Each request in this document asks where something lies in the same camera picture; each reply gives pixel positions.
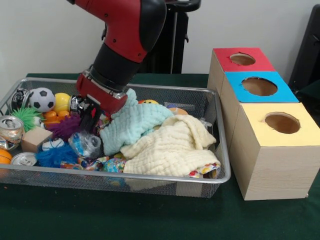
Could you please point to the blue spiky toy with eyes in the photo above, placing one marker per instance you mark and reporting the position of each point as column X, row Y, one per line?
column 57, row 156

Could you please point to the colourful globe ball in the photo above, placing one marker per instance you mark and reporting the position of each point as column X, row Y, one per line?
column 115, row 165

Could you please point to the green spiky toy with eyes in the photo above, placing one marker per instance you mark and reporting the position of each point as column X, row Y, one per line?
column 25, row 117

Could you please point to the green cloth side table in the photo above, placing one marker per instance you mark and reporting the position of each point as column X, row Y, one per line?
column 311, row 93

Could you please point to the purple spiky ball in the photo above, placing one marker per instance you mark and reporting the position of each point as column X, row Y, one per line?
column 66, row 127

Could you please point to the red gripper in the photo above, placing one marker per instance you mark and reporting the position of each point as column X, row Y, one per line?
column 100, row 96

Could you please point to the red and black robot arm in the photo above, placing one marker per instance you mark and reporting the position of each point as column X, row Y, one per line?
column 125, row 37

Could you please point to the dark green table cloth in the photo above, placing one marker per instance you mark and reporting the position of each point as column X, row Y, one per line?
column 150, row 215

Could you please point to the crushed clear plastic bottle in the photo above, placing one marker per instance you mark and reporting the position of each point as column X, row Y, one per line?
column 83, row 145

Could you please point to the cream yellow waffle cloth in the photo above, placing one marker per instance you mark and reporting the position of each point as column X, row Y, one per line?
column 170, row 150

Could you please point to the mint green waffle cloth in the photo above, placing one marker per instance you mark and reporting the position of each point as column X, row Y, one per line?
column 132, row 122

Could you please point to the crushed silver can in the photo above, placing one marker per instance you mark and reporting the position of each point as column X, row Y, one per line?
column 11, row 133

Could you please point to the small wooden cube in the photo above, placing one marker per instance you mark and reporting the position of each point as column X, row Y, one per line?
column 35, row 140

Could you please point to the white and black soccer ball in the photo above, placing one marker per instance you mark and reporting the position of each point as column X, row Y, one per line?
column 42, row 98

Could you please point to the wooden box with three holes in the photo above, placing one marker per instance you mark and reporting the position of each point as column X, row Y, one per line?
column 275, row 170

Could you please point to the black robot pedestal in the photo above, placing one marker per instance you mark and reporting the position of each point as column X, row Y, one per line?
column 180, row 37

